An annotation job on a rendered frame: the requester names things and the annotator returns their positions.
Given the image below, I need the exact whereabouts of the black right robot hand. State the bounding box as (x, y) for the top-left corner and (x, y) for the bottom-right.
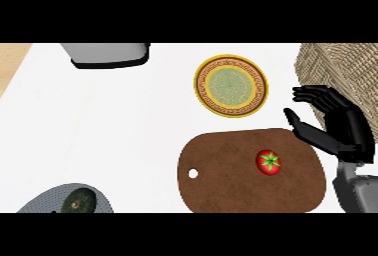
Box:
(283, 84), (377, 165)

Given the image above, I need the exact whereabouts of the tan wicker basket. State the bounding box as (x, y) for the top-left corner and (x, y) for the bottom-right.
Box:
(294, 43), (378, 143)

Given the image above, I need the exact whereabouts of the red tomato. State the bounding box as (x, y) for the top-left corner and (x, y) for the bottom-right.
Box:
(255, 149), (284, 177)

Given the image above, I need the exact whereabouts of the brown wooden cutting board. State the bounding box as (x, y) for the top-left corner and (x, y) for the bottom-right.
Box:
(178, 127), (328, 214)

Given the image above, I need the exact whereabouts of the yellow patterned plate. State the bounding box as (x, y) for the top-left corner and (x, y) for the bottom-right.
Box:
(194, 54), (271, 119)

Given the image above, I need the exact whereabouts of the dark green avocado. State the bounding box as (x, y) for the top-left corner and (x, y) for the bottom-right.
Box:
(60, 187), (98, 214)

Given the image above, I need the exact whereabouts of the grey mesh bowl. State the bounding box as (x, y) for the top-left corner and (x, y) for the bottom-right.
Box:
(17, 182), (116, 214)

